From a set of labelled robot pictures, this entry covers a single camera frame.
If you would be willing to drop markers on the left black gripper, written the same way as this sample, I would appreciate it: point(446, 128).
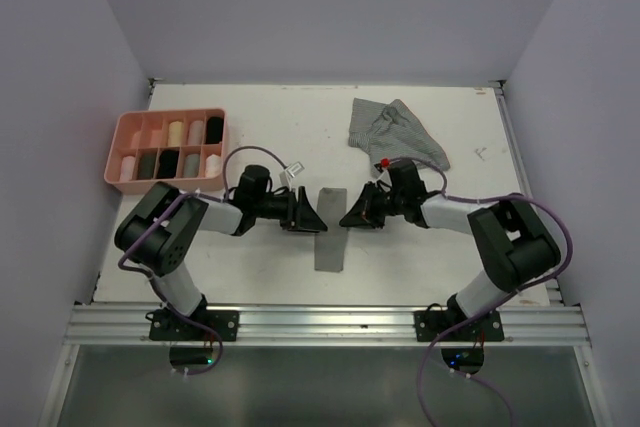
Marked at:
point(299, 213)

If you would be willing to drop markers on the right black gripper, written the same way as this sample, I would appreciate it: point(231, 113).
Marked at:
point(363, 214)

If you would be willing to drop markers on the plain grey underwear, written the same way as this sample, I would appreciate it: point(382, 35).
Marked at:
point(330, 246)

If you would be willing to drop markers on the beige navy-trimmed underwear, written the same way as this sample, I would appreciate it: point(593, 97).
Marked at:
point(175, 133)

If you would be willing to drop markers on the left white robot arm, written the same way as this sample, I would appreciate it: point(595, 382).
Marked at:
point(157, 234)

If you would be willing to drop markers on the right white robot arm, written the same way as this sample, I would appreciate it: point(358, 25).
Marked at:
point(513, 244)

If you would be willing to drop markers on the grey striped underwear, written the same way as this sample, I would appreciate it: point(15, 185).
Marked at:
point(392, 131)

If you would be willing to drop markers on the white rolled cloth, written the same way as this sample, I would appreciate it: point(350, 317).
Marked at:
point(213, 165)

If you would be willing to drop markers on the grey rolled cloth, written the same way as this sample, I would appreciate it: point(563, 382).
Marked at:
point(191, 166)

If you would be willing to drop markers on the black rolled cloth back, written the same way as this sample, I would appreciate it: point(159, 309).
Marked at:
point(214, 130)

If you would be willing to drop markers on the black rolled cloth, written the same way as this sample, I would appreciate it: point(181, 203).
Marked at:
point(214, 130)
point(167, 164)

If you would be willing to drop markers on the beige rolled cloth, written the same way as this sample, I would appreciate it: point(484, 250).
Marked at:
point(195, 133)

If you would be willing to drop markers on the pink divided storage tray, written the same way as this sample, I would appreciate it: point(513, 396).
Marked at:
point(185, 148)

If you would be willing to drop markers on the black rolled cloth front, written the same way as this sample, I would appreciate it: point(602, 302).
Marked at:
point(167, 164)

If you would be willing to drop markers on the olive rolled cloth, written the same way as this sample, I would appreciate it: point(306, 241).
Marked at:
point(146, 166)

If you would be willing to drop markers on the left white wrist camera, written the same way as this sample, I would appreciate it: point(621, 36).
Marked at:
point(290, 173)

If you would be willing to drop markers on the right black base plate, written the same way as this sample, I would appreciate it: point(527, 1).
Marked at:
point(435, 319)

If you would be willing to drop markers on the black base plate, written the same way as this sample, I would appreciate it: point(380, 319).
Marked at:
point(435, 319)
point(165, 326)

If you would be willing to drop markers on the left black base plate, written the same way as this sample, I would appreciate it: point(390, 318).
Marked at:
point(165, 326)

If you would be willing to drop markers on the aluminium mounting rail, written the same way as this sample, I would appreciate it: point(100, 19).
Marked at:
point(124, 324)

